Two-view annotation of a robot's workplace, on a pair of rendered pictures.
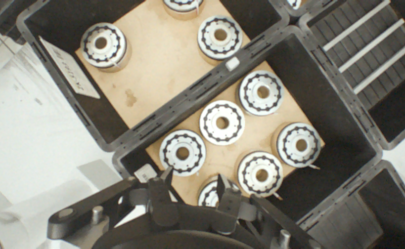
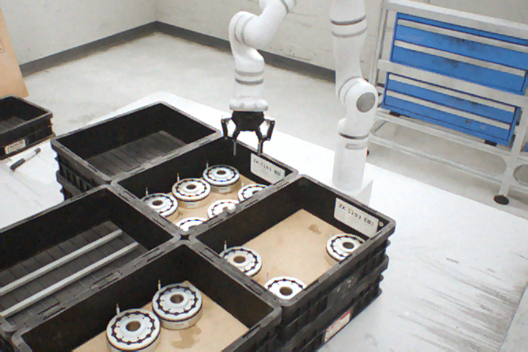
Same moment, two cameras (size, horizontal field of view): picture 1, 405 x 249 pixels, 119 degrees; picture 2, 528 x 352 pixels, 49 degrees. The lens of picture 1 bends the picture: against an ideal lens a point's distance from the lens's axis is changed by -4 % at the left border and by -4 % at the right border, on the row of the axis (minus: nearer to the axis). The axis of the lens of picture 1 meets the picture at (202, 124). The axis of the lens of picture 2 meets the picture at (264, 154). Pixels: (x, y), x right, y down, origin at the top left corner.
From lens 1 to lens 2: 1.35 m
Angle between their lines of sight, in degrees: 61
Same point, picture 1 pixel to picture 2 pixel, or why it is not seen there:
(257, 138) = (191, 214)
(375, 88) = (49, 258)
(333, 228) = (113, 170)
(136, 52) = (320, 258)
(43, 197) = (350, 164)
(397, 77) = (15, 270)
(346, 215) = not seen: hidden behind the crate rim
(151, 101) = (295, 229)
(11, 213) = (352, 149)
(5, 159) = (460, 213)
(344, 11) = not seen: hidden behind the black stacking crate
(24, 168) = (434, 209)
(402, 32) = not seen: outside the picture
